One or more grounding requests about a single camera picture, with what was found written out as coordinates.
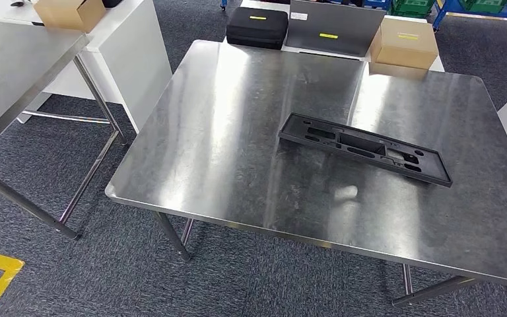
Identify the open cardboard box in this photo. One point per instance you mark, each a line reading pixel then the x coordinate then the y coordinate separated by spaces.
pixel 65 15

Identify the blue metal rack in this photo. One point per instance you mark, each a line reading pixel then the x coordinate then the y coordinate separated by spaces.
pixel 450 5

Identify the closed cardboard box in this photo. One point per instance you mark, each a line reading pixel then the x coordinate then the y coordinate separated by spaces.
pixel 404 43

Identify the stainless steel side table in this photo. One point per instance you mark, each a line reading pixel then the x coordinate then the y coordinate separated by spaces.
pixel 13 65

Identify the green plastic crate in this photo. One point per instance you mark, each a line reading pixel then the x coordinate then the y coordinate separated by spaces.
pixel 411 6
pixel 483 5

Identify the black plastic panel part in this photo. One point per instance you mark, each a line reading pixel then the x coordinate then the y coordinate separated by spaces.
pixel 293 131

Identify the black hard case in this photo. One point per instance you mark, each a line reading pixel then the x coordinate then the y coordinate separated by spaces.
pixel 255 28

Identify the stainless steel workbench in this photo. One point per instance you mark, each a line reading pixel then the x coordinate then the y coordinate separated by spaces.
pixel 236 153

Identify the grey flat case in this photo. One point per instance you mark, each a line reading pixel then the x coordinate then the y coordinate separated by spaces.
pixel 332 26

